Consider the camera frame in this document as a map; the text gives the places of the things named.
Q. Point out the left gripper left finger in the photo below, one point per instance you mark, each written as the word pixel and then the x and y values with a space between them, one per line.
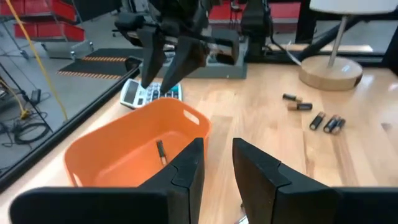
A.
pixel 155 205

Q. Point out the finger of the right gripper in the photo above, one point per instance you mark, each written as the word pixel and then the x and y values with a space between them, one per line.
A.
pixel 152 53
pixel 186 59

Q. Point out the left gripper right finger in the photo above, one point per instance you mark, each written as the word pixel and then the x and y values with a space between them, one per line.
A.
pixel 280 199

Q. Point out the black and copper battery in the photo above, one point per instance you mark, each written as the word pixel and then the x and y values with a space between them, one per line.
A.
pixel 299 106
pixel 330 124
pixel 317 120
pixel 292 97
pixel 339 126
pixel 161 149

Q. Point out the orange plastic bin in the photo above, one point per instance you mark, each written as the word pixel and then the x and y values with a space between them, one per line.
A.
pixel 124 149

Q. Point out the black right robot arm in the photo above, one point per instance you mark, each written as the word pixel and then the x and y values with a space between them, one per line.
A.
pixel 255 25

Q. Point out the grey desk calculator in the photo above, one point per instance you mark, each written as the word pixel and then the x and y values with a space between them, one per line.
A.
pixel 133 93

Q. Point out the black mat orange striped edges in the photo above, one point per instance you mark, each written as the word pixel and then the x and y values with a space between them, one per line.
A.
pixel 93 67

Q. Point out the grey metal shelf cart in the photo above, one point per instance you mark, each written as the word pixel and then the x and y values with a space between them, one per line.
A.
pixel 62 49

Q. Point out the red cabinet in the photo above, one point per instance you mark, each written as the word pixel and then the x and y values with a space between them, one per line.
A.
pixel 280 15

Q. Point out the red plastic storage bin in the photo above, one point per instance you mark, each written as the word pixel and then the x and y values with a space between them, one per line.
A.
pixel 37 7
pixel 49 31

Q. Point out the black power adapter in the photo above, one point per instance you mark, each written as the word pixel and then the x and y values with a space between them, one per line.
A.
pixel 36 96

